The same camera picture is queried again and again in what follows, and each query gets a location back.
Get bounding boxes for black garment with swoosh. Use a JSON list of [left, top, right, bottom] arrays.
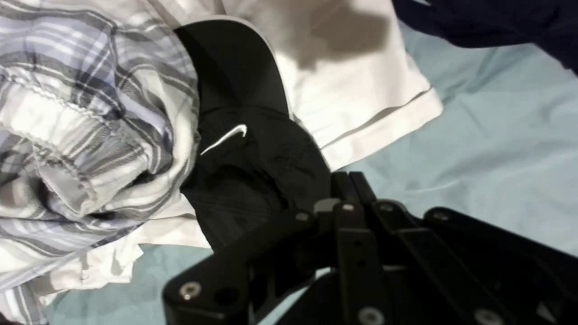
[[172, 18, 335, 249]]

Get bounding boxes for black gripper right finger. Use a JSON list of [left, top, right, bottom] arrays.
[[331, 170, 578, 325]]

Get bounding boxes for navy blue cloth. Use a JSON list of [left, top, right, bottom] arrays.
[[391, 0, 578, 76]]

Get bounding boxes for white shirt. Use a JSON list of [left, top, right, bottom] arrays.
[[35, 0, 447, 298]]

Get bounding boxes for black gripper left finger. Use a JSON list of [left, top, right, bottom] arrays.
[[161, 206, 340, 325]]

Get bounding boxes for checked plaid shirt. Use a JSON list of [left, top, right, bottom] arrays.
[[0, 0, 206, 325]]

